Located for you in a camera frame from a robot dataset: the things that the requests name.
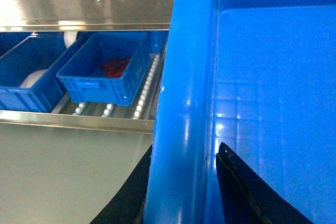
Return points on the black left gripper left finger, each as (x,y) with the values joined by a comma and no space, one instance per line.
(127,206)

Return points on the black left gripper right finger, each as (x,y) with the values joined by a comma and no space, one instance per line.
(246,197)

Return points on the large blue plastic crate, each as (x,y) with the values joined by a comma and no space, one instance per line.
(259,76)

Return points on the white roller track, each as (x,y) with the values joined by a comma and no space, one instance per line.
(147,87)

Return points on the blue crate with red item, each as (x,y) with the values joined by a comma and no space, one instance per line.
(84,79)

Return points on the red item in crate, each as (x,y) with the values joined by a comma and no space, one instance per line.
(115,67)

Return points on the blue crate with white item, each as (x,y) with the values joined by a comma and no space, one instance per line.
(28,72)

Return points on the steel shelf rail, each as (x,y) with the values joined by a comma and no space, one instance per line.
(85,15)

